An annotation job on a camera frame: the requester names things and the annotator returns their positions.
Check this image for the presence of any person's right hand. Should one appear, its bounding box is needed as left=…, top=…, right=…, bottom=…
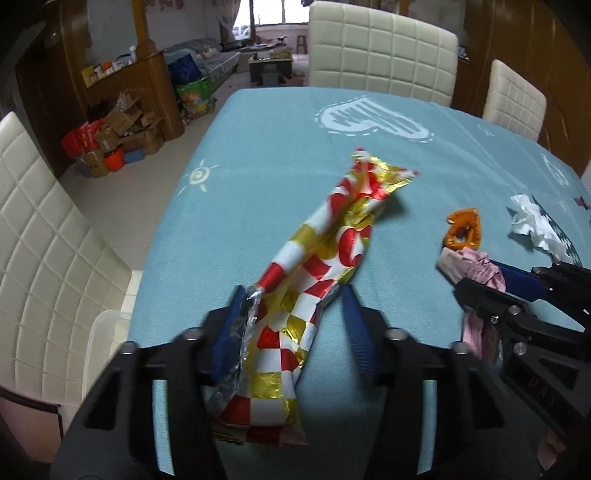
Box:
left=538, top=431, right=568, bottom=469

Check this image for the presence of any square clear plastic container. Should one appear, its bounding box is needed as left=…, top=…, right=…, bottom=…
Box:
left=83, top=308, right=136, bottom=409

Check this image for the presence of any crumpled white tissue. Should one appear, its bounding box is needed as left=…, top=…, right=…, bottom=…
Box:
left=508, top=194, right=571, bottom=259

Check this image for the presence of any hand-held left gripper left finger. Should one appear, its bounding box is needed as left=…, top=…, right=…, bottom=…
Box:
left=50, top=284, right=252, bottom=480

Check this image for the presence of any colourful printed bag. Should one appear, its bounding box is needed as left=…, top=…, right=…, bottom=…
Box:
left=177, top=76, right=215, bottom=118

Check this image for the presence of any blue bag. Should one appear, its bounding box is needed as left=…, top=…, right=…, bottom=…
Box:
left=167, top=55, right=204, bottom=86

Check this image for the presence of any living room window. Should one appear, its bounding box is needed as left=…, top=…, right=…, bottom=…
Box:
left=233, top=0, right=310, bottom=25

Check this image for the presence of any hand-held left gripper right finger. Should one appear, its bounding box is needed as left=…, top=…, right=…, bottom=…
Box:
left=340, top=282, right=541, bottom=480

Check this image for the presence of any red gold checkered wrapper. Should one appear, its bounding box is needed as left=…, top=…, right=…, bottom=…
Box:
left=203, top=148, right=421, bottom=448

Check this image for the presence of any orange foil wrapper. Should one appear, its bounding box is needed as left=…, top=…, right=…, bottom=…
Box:
left=443, top=209, right=483, bottom=252

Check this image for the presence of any pile of cardboard boxes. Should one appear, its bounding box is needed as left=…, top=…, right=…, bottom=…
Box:
left=74, top=92, right=167, bottom=178

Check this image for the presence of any dark coffee table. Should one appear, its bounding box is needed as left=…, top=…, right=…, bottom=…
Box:
left=248, top=48, right=294, bottom=84

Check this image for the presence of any grey fabric sofa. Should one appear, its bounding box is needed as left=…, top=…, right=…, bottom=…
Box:
left=164, top=39, right=241, bottom=84

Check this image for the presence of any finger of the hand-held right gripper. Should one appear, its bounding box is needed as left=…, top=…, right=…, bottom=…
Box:
left=491, top=261, right=591, bottom=319
left=454, top=276, right=591, bottom=356

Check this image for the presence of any white quilted dining chair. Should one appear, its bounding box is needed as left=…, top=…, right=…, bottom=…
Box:
left=482, top=59, right=548, bottom=143
left=0, top=111, right=134, bottom=444
left=307, top=0, right=459, bottom=108

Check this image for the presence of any light blue printed tablecloth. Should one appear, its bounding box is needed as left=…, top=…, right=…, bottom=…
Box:
left=127, top=87, right=591, bottom=480

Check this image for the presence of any pink wrapper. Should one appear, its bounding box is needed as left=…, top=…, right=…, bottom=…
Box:
left=436, top=247, right=509, bottom=365

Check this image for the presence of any patterned sheer curtain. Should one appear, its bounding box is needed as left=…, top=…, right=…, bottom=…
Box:
left=217, top=0, right=243, bottom=42

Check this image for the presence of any wooden divider cabinet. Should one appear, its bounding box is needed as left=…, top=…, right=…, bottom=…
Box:
left=83, top=0, right=185, bottom=144

